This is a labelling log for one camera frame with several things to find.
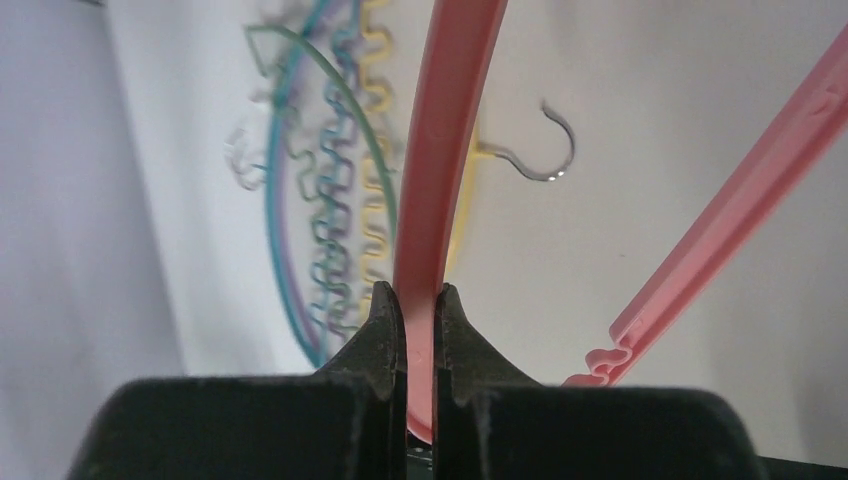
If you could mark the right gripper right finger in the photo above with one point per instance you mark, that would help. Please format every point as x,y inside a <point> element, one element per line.
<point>492,421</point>

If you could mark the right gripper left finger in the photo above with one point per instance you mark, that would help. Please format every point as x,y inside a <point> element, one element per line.
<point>347,420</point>

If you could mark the green wavy wire hanger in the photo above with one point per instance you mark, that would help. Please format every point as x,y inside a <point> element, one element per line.
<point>336,295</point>

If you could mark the blue wavy wire hanger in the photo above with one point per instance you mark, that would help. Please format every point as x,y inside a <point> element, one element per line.
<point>309,331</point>

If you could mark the purple wavy wire hanger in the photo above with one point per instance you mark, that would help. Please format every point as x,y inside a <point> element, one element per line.
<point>258,153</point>

